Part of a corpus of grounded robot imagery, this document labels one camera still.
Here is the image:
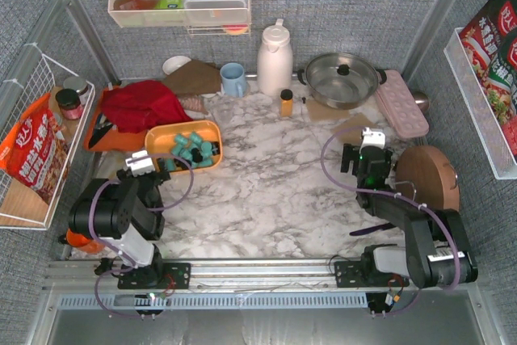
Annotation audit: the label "white wire rack left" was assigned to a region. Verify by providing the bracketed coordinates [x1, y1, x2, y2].
[1, 43, 96, 230]

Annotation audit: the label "white thermos jug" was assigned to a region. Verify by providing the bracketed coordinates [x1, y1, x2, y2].
[257, 19, 293, 97]

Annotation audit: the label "dark lid glass jar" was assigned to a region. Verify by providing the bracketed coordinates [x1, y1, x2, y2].
[55, 89, 84, 120]

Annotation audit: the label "black coffee capsule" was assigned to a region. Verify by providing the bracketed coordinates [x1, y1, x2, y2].
[191, 148, 204, 163]
[212, 141, 221, 155]

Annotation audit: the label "red seasoning bag right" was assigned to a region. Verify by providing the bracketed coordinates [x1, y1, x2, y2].
[459, 0, 517, 128]

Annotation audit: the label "round wooden board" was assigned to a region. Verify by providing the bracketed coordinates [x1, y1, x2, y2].
[395, 145, 460, 211]

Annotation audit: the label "stainless steel pot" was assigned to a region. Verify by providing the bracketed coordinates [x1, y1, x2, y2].
[296, 53, 387, 110]

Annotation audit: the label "light blue mug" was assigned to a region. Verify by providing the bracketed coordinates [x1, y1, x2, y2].
[220, 62, 248, 98]

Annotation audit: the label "black kitchen knife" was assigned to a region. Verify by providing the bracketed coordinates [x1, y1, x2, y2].
[88, 122, 113, 149]

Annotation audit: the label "teal coffee capsule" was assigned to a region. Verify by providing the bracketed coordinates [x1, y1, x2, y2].
[197, 158, 213, 168]
[174, 134, 189, 147]
[170, 144, 185, 156]
[189, 132, 204, 148]
[201, 141, 213, 157]

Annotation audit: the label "brown cork coaster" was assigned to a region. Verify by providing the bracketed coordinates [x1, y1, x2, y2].
[305, 99, 350, 122]
[331, 113, 375, 145]

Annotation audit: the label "orange plastic storage basket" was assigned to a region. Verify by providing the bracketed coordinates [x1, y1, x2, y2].
[145, 120, 223, 174]

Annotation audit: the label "red cloth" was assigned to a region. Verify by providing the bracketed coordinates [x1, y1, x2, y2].
[100, 80, 192, 133]

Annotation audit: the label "clear plastic food containers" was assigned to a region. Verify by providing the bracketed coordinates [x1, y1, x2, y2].
[183, 0, 248, 26]

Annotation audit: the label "purple handled knife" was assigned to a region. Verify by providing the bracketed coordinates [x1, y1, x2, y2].
[349, 223, 394, 237]

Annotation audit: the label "white wire basket right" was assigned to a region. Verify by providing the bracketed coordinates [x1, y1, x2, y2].
[443, 27, 516, 180]

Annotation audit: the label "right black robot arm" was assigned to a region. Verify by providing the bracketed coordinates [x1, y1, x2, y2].
[341, 144, 478, 288]

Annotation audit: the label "small orange juice bottle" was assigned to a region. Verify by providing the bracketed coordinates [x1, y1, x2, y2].
[280, 89, 293, 117]

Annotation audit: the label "orange plastic tray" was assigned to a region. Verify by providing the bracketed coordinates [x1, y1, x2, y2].
[82, 87, 147, 152]

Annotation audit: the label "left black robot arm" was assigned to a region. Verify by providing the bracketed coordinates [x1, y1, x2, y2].
[68, 170, 170, 268]

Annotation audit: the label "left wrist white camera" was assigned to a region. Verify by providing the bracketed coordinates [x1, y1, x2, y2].
[124, 149, 156, 177]

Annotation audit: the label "striped pink cloth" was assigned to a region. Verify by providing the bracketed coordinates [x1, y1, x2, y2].
[179, 95, 209, 116]

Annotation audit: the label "white small bowl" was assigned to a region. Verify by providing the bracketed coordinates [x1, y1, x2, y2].
[162, 55, 191, 75]

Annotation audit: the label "silver lid jar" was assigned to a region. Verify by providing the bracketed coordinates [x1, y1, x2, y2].
[62, 76, 89, 97]

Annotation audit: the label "orange plastic cup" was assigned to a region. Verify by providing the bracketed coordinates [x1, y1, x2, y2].
[58, 229, 104, 255]

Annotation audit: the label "pink egg tray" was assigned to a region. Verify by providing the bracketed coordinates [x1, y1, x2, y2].
[375, 69, 429, 140]

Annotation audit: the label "red snack bag left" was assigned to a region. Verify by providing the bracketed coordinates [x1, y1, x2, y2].
[1, 93, 69, 204]

